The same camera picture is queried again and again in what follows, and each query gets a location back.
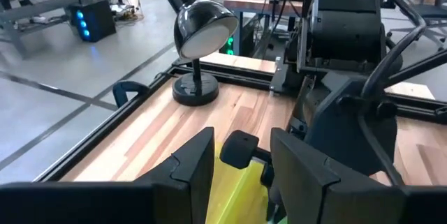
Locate black computer tower blue lights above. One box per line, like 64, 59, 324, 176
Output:
68, 0, 117, 43

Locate black frame hook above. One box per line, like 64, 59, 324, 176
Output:
112, 80, 150, 109

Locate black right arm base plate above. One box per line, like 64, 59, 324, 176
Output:
268, 55, 315, 96

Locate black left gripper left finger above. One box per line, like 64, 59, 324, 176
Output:
134, 127, 216, 224

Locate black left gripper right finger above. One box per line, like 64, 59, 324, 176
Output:
270, 128, 406, 224

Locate computer with green lights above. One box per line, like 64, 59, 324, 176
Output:
219, 24, 242, 57

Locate black office chair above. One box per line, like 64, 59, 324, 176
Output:
387, 0, 447, 49

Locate yellow-green transparent supply box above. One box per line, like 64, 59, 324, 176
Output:
205, 142, 272, 224

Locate grey metal bench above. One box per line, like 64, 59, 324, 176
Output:
0, 0, 83, 59

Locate black desk lamp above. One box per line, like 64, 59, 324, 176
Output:
162, 0, 240, 107

